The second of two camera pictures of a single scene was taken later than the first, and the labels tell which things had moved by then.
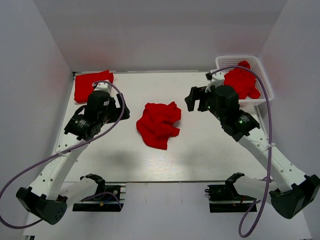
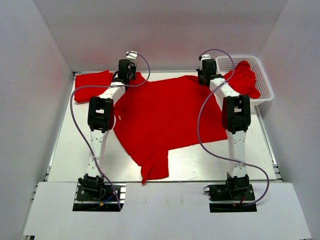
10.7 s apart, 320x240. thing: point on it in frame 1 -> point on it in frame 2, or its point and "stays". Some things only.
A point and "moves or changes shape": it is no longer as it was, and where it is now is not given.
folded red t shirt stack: (83, 84) stays
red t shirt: (156, 125) moves or changes shape
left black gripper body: (111, 115) -> (132, 75)
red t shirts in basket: (243, 80) stays
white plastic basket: (222, 61) stays
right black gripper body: (212, 108) -> (201, 74)
